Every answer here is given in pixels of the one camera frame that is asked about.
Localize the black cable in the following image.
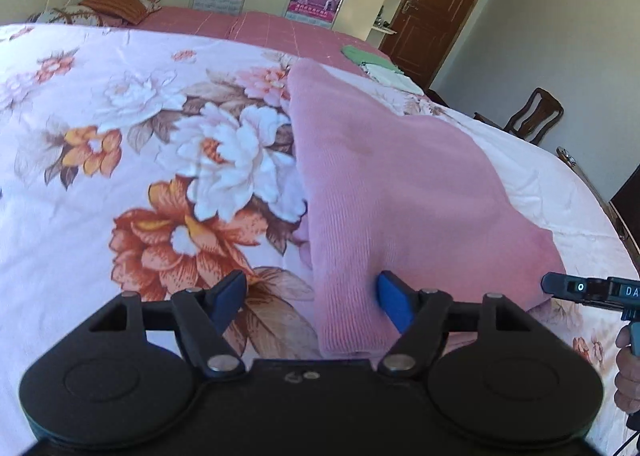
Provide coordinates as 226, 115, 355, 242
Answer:
611, 412, 640, 456

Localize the dark screen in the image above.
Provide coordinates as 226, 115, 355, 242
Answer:
609, 180, 640, 239

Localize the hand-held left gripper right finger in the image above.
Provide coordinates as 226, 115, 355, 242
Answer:
376, 271, 532, 380

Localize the white folded cloth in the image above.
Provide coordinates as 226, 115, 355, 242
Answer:
362, 61, 424, 95

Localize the green folded cloth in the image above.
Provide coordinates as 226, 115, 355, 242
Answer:
341, 45, 389, 68

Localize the dark wooden chair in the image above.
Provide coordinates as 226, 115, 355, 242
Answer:
473, 88, 565, 147

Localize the brown wooden door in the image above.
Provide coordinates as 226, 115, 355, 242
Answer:
379, 0, 499, 90

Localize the orange striped pillow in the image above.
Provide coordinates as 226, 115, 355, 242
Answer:
78, 0, 152, 27

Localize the pink knit garment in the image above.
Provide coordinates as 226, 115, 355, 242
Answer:
287, 58, 569, 363

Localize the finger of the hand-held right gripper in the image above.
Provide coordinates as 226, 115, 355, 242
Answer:
541, 272, 590, 300

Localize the floral blanket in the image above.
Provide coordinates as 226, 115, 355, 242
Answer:
0, 22, 640, 456

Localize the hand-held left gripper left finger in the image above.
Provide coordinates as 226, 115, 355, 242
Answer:
89, 270, 248, 381

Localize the wooden bed footboard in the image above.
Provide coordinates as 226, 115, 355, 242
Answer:
556, 146, 640, 259

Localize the person's right hand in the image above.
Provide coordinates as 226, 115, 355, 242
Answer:
613, 323, 640, 415

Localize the pink checked bed sheet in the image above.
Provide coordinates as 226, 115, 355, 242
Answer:
134, 4, 387, 72

